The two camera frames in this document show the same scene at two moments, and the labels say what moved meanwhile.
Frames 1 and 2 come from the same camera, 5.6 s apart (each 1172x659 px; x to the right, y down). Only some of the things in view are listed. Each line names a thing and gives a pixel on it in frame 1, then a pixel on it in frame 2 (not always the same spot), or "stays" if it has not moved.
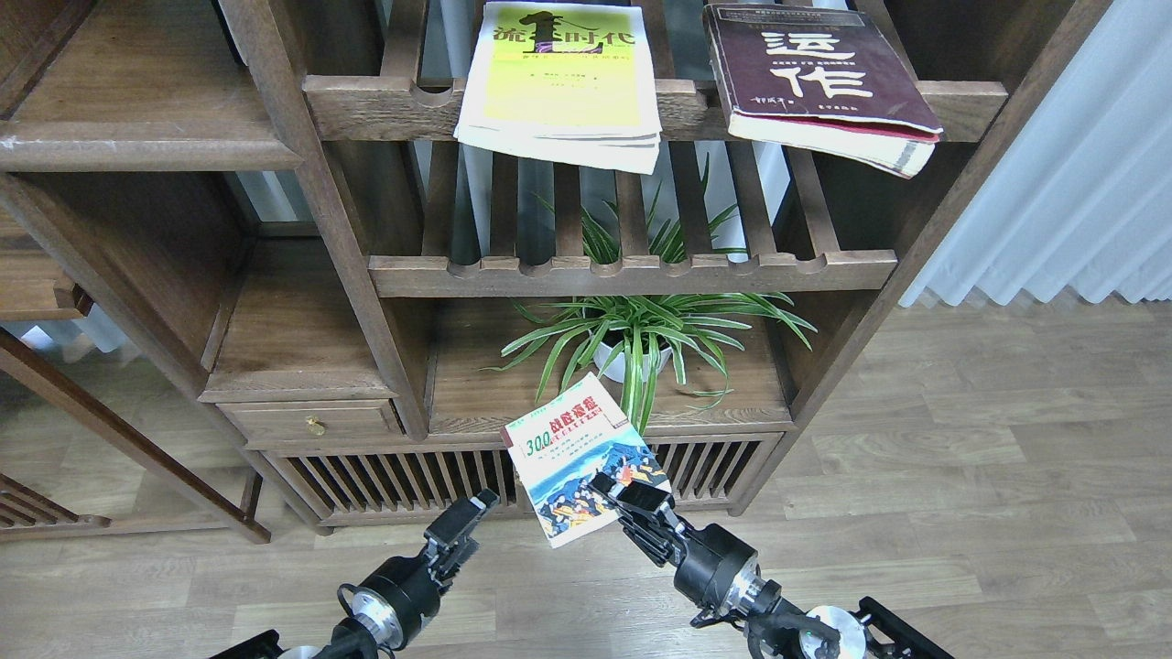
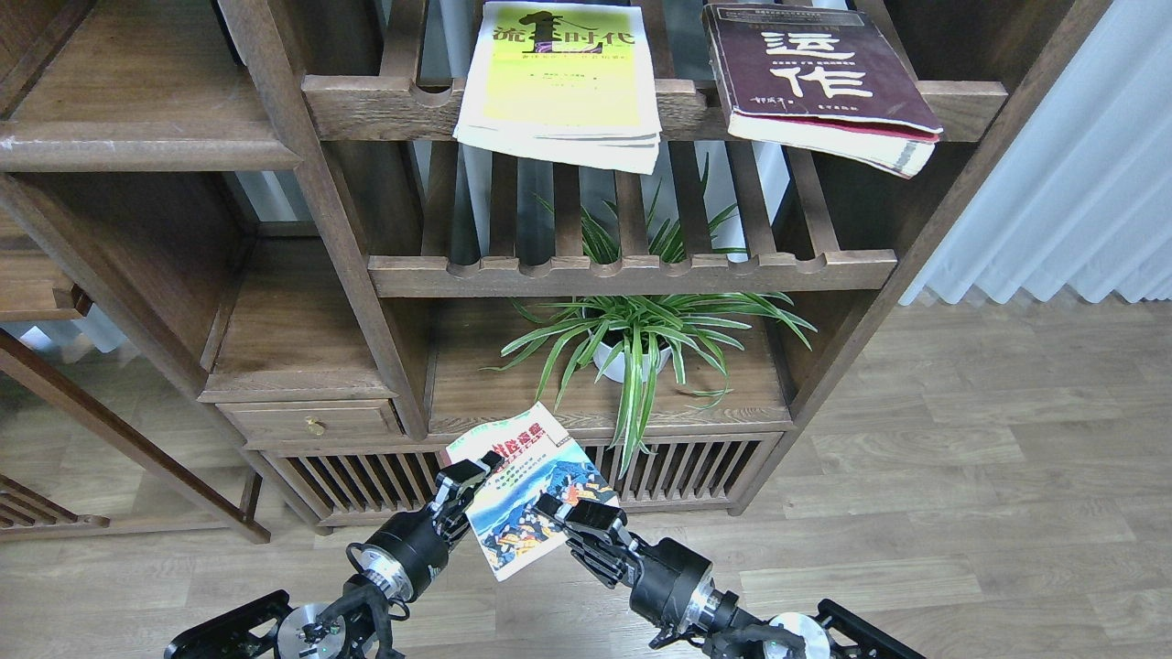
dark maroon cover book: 826,81 stays
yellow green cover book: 564,83 stays
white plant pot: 618,369 stays
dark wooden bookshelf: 245,237 stays
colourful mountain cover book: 558,446 to 539,458
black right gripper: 719,572 to 672,584
